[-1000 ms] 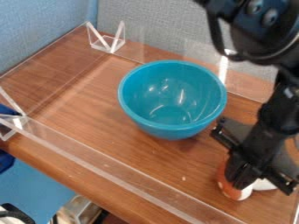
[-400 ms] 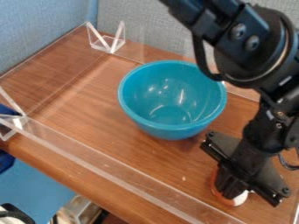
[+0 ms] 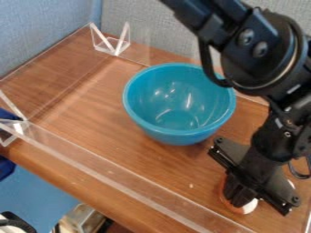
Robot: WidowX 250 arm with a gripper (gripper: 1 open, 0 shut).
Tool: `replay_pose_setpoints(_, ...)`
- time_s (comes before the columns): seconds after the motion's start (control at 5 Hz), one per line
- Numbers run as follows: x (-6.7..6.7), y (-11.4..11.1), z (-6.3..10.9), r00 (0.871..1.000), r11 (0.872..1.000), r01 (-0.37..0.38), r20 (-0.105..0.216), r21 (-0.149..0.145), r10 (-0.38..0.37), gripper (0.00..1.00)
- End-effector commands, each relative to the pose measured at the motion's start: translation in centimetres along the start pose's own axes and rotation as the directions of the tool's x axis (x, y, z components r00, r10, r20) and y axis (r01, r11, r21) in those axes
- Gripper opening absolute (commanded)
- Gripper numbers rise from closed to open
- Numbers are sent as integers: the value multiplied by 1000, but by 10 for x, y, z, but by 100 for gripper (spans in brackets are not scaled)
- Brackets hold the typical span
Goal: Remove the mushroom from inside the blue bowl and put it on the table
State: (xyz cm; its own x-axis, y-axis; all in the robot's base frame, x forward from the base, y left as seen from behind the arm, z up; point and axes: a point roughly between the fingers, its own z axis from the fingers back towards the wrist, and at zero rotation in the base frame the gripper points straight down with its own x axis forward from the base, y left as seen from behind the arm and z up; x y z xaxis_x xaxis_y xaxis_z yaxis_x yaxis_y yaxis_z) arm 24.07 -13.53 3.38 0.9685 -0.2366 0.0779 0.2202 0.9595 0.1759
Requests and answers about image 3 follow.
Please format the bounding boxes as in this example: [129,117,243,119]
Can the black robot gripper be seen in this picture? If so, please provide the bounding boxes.
[208,137,302,216]

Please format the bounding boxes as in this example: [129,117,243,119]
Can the blue bowl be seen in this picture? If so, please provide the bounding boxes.
[123,63,236,146]

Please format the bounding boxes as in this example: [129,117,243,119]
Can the brown and white toy mushroom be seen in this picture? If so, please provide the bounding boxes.
[219,176,259,215]

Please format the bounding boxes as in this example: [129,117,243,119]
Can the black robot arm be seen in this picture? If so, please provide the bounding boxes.
[159,0,311,215]

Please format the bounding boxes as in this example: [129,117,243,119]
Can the clear acrylic back barrier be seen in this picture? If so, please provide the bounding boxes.
[120,30,311,120]

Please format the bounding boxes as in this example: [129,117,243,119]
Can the clear acrylic barrier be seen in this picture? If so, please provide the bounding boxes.
[1,122,255,233]
[120,30,311,120]

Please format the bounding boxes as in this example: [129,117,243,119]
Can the black and white object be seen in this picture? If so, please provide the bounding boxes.
[0,211,37,233]

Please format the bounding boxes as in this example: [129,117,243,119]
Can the blue cloth object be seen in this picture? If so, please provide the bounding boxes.
[0,107,20,181]

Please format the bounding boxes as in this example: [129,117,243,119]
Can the clear acrylic front barrier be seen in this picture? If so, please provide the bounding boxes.
[1,122,255,233]

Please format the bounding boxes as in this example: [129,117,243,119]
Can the metal table frame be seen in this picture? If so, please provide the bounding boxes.
[49,203,107,233]

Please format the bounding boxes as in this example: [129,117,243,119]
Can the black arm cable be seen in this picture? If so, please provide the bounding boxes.
[197,39,235,89]

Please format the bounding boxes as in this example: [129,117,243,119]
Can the clear acrylic corner bracket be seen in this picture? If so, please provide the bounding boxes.
[88,23,131,56]

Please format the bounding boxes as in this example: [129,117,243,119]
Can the clear acrylic left bracket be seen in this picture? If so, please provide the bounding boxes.
[0,90,29,147]

